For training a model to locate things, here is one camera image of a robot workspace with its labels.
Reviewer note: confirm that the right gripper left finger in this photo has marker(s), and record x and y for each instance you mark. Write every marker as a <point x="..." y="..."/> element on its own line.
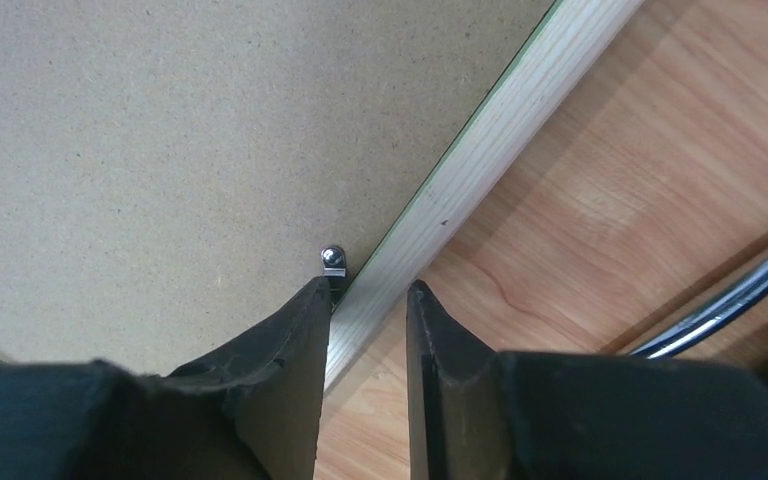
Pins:
<point x="249" y="409"/>

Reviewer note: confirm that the wooden picture frame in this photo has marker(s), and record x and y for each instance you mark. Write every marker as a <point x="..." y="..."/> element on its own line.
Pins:
<point x="483" y="152"/>

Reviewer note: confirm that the brown frame backing board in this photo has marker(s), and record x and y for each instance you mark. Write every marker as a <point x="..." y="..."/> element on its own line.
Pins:
<point x="212" y="166"/>

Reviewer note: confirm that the black poker chip case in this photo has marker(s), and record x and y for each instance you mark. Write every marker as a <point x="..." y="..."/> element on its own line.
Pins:
<point x="720" y="305"/>

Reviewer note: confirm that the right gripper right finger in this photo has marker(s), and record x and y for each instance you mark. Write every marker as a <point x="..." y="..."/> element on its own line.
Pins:
<point x="478" y="413"/>

